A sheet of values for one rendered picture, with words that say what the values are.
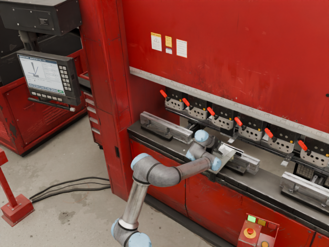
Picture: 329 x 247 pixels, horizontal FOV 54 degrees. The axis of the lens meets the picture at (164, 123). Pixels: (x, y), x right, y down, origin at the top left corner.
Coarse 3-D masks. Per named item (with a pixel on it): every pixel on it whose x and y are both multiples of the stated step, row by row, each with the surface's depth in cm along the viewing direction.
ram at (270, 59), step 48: (144, 0) 206; (192, 0) 184; (240, 0) 166; (288, 0) 151; (144, 48) 227; (192, 48) 200; (240, 48) 179; (288, 48) 162; (240, 96) 195; (288, 96) 175
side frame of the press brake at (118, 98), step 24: (96, 0) 203; (120, 0) 218; (96, 24) 214; (120, 24) 225; (96, 48) 227; (120, 48) 234; (96, 72) 242; (120, 72) 242; (96, 96) 258; (120, 96) 252; (144, 96) 276; (120, 120) 262; (168, 120) 320; (120, 144) 272; (120, 168) 291; (120, 192) 316
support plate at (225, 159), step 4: (232, 152) 222; (216, 156) 220; (224, 156) 219; (232, 156) 220; (224, 160) 216; (228, 160) 217; (224, 164) 213; (220, 168) 210; (212, 172) 209; (216, 172) 208
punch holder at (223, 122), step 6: (216, 108) 212; (222, 108) 209; (228, 108) 206; (216, 114) 214; (222, 114) 211; (228, 114) 208; (234, 114) 207; (216, 120) 216; (222, 120) 213; (228, 120) 210; (234, 120) 212; (222, 126) 216; (228, 126) 213; (234, 126) 216
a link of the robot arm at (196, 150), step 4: (192, 144) 196; (196, 144) 193; (192, 148) 194; (196, 148) 193; (200, 148) 193; (188, 152) 194; (192, 152) 193; (196, 152) 191; (200, 152) 190; (188, 156) 193; (192, 156) 192; (196, 156) 191; (200, 156) 189; (192, 160) 193
